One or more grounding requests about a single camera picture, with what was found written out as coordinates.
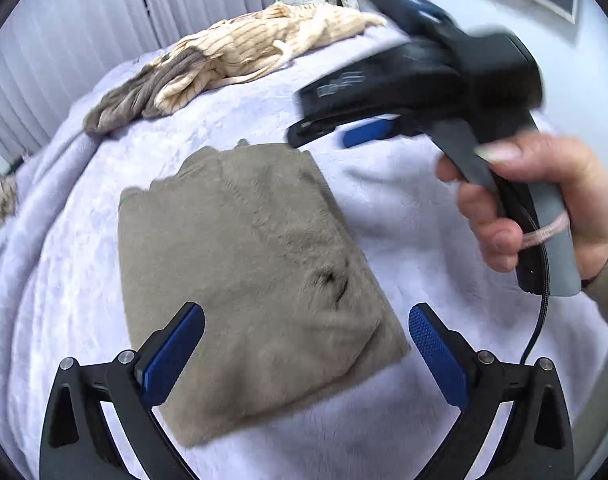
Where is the olive green knit sweater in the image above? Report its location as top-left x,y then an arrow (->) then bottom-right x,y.
118,143 -> 409,448

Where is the person's right hand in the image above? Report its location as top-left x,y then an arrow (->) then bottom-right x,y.
436,131 -> 608,280

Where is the cream and brown striped garment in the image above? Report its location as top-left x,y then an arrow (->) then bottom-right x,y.
83,2 -> 386,136

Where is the small beige crumpled cloth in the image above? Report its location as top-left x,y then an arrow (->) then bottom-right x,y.
0,174 -> 18,226

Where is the grey pleated curtain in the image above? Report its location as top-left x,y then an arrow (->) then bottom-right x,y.
0,0 -> 273,162

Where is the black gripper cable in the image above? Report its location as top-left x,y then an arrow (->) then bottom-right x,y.
513,199 -> 552,366

